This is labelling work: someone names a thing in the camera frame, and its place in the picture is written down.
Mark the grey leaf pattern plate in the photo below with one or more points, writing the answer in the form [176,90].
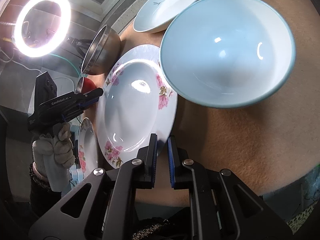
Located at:
[156,15]

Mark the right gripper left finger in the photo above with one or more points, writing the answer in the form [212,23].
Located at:
[147,169]

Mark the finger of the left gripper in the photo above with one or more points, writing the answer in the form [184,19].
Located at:
[90,98]

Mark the light blue ceramic bowl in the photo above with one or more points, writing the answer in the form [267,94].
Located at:
[227,53]

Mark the pink floral white plate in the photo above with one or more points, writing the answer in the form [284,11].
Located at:
[137,101]

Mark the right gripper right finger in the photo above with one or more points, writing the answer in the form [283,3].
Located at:
[178,173]

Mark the large steel bowl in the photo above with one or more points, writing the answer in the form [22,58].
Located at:
[103,52]

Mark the white ring light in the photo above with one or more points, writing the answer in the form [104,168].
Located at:
[57,38]

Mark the red steel small bowl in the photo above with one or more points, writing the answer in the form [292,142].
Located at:
[84,85]

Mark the left gloved hand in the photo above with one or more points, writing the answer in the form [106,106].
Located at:
[53,156]

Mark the black tripod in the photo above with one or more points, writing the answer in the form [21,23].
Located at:
[81,46]

